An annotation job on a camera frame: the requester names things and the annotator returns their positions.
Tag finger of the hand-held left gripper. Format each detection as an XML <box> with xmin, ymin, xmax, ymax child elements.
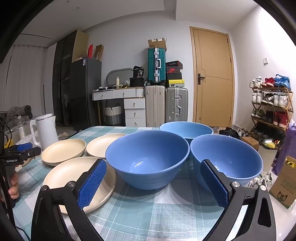
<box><xmin>10</xmin><ymin>143</ymin><xmax>33</xmax><ymax>153</ymax></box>
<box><xmin>22</xmin><ymin>147</ymin><xmax>41</xmax><ymax>160</ymax></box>

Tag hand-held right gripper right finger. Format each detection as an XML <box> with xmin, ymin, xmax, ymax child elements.
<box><xmin>200</xmin><ymin>159</ymin><xmax>277</xmax><ymax>241</ymax></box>

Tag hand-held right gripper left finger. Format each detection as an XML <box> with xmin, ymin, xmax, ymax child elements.
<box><xmin>31</xmin><ymin>158</ymin><xmax>109</xmax><ymax>241</ymax></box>

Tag cream plate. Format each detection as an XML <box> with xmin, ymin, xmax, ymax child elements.
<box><xmin>41</xmin><ymin>138</ymin><xmax>87</xmax><ymax>166</ymax></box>
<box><xmin>43</xmin><ymin>156</ymin><xmax>116</xmax><ymax>215</ymax></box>
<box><xmin>86</xmin><ymin>134</ymin><xmax>129</xmax><ymax>159</ymax></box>

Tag blue bowl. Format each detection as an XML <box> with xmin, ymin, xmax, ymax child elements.
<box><xmin>190</xmin><ymin>135</ymin><xmax>263</xmax><ymax>193</ymax></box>
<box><xmin>159</xmin><ymin>122</ymin><xmax>214</xmax><ymax>146</ymax></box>
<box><xmin>105</xmin><ymin>130</ymin><xmax>190</xmax><ymax>190</ymax></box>

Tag person's left hand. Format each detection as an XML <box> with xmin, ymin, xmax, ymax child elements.
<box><xmin>7</xmin><ymin>173</ymin><xmax>19</xmax><ymax>200</ymax></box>

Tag grey clothing pile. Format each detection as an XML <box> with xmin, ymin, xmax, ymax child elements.
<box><xmin>6</xmin><ymin>105</ymin><xmax>33</xmax><ymax>121</ymax></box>

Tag white sneakers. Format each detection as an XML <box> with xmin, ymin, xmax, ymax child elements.
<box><xmin>248</xmin><ymin>171</ymin><xmax>273</xmax><ymax>188</ymax></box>

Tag heap of dark shoes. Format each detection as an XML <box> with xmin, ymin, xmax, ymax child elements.
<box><xmin>218</xmin><ymin>127</ymin><xmax>250</xmax><ymax>140</ymax></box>

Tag brown cardboard box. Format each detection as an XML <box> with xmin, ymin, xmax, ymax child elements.
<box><xmin>241</xmin><ymin>137</ymin><xmax>259</xmax><ymax>151</ymax></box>

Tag teal checked tablecloth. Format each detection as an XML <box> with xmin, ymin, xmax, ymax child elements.
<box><xmin>11</xmin><ymin>126</ymin><xmax>249</xmax><ymax>241</ymax></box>

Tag yellow green bag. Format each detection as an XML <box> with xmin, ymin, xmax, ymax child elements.
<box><xmin>261</xmin><ymin>138</ymin><xmax>277</xmax><ymax>149</ymax></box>

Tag green print cardboard box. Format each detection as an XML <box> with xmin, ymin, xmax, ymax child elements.
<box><xmin>269</xmin><ymin>156</ymin><xmax>296</xmax><ymax>209</ymax></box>

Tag woven grey white basket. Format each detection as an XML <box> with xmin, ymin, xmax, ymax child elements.
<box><xmin>103</xmin><ymin>104</ymin><xmax>123</xmax><ymax>126</ymax></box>

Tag white curtain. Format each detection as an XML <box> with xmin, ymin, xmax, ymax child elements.
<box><xmin>0</xmin><ymin>44</ymin><xmax>49</xmax><ymax>112</ymax></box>

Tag tall dark cabinet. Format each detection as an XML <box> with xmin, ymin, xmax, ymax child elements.
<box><xmin>53</xmin><ymin>30</ymin><xmax>78</xmax><ymax>127</ymax></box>

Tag black refrigerator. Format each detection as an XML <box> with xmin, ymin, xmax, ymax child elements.
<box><xmin>69</xmin><ymin>57</ymin><xmax>102</xmax><ymax>131</ymax></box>

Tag white drawer cabinet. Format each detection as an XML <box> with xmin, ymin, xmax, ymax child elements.
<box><xmin>124</xmin><ymin>97</ymin><xmax>146</xmax><ymax>127</ymax></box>

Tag purple bag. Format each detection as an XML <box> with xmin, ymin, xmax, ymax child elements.
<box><xmin>272</xmin><ymin>120</ymin><xmax>296</xmax><ymax>176</ymax></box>

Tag silver suitcase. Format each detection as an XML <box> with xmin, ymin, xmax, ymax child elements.
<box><xmin>166</xmin><ymin>87</ymin><xmax>188</xmax><ymax>122</ymax></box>

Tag white desk with drawers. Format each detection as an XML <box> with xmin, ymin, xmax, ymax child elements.
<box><xmin>92</xmin><ymin>88</ymin><xmax>146</xmax><ymax>127</ymax></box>

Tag beige suitcase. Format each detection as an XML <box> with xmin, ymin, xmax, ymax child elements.
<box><xmin>145</xmin><ymin>81</ymin><xmax>166</xmax><ymax>127</ymax></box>

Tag rows of sneakers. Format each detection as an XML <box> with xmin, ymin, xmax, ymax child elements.
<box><xmin>249</xmin><ymin>74</ymin><xmax>291</xmax><ymax>142</ymax></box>

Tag yellow black shoe box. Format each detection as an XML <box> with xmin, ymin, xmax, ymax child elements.
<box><xmin>168</xmin><ymin>79</ymin><xmax>185</xmax><ymax>88</ymax></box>

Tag tan wooden door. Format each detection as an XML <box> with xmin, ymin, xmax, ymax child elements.
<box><xmin>190</xmin><ymin>26</ymin><xmax>237</xmax><ymax>127</ymax></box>

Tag black round container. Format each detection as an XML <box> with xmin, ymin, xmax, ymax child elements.
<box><xmin>129</xmin><ymin>77</ymin><xmax>145</xmax><ymax>88</ymax></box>

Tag wooden shoe rack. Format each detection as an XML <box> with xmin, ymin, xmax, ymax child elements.
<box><xmin>251</xmin><ymin>85</ymin><xmax>293</xmax><ymax>149</ymax></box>

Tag rounded grey framed mirror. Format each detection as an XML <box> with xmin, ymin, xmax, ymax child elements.
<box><xmin>106</xmin><ymin>68</ymin><xmax>133</xmax><ymax>88</ymax></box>

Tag flat cardboard sheet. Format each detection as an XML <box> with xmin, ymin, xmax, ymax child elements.
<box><xmin>72</xmin><ymin>30</ymin><xmax>89</xmax><ymax>63</ymax></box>

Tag small brown carton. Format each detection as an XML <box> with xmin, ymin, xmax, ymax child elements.
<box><xmin>95</xmin><ymin>44</ymin><xmax>104</xmax><ymax>61</ymax></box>

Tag teal suitcase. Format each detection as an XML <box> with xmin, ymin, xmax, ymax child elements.
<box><xmin>148</xmin><ymin>47</ymin><xmax>166</xmax><ymax>85</ymax></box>

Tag open cardboard box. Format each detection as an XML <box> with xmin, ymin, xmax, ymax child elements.
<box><xmin>148</xmin><ymin>38</ymin><xmax>167</xmax><ymax>52</ymax></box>

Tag black cable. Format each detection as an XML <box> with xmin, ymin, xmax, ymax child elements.
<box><xmin>13</xmin><ymin>226</ymin><xmax>31</xmax><ymax>240</ymax></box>

